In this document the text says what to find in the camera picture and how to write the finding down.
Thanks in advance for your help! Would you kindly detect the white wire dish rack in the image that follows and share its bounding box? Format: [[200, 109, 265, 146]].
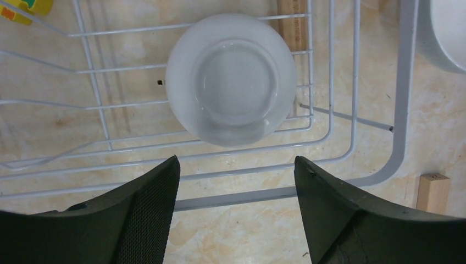
[[1, 1, 398, 213]]

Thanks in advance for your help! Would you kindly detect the plain white bowl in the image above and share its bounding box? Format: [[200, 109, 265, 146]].
[[165, 13, 297, 147]]

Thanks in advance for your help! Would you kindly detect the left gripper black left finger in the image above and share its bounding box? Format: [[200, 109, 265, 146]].
[[1, 156, 180, 263]]

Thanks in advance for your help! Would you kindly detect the yellow penguin toy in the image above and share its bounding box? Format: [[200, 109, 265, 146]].
[[1, 0, 54, 25]]

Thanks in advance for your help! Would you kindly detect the light wooden block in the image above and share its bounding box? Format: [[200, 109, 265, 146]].
[[416, 174, 451, 215]]

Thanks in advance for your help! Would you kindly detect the white footed bowl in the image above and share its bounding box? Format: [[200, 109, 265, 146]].
[[416, 0, 465, 74]]

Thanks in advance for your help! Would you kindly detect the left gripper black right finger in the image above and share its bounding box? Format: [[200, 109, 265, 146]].
[[294, 156, 465, 263]]

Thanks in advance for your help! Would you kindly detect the wooden block under rack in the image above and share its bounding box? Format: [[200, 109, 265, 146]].
[[277, 0, 308, 52]]

